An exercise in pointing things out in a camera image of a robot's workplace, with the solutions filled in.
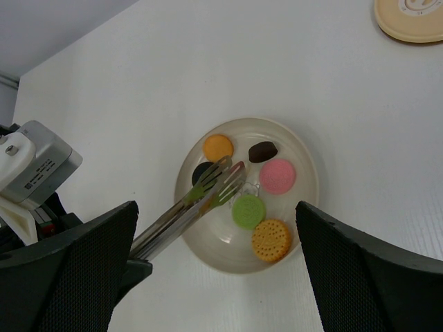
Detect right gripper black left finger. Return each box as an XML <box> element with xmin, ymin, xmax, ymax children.
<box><xmin>1</xmin><ymin>201</ymin><xmax>138</xmax><ymax>331</ymax></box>

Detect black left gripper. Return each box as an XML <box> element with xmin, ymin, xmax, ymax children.
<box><xmin>1</xmin><ymin>193</ymin><xmax>152</xmax><ymax>301</ymax></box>

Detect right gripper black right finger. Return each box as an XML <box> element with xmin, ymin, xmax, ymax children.
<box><xmin>296</xmin><ymin>201</ymin><xmax>442</xmax><ymax>331</ymax></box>

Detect black round cookie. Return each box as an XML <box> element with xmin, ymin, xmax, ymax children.
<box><xmin>191</xmin><ymin>161</ymin><xmax>215</xmax><ymax>186</ymax></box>

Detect metal serving tongs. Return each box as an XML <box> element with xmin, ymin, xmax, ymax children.
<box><xmin>129</xmin><ymin>156</ymin><xmax>246</xmax><ymax>261</ymax></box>

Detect beige lunch box lid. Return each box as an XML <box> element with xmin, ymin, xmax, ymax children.
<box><xmin>374</xmin><ymin>0</ymin><xmax>442</xmax><ymax>44</ymax></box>

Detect yellow round biscuit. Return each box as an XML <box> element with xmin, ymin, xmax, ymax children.
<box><xmin>251</xmin><ymin>219</ymin><xmax>292</xmax><ymax>262</ymax></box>

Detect beige round plate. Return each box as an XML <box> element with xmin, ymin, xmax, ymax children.
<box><xmin>174</xmin><ymin>118</ymin><xmax>319</xmax><ymax>275</ymax></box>

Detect green round cookie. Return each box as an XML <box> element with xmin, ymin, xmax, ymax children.
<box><xmin>232</xmin><ymin>194</ymin><xmax>266</xmax><ymax>230</ymax></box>

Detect pink round cookie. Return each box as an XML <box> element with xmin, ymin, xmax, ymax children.
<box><xmin>259</xmin><ymin>158</ymin><xmax>296</xmax><ymax>195</ymax></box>

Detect dark chocolate oval piece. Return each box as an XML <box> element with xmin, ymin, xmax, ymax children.
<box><xmin>248</xmin><ymin>141</ymin><xmax>278</xmax><ymax>163</ymax></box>

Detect orange round macaron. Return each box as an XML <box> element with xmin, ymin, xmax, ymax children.
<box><xmin>203</xmin><ymin>134</ymin><xmax>234</xmax><ymax>162</ymax></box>

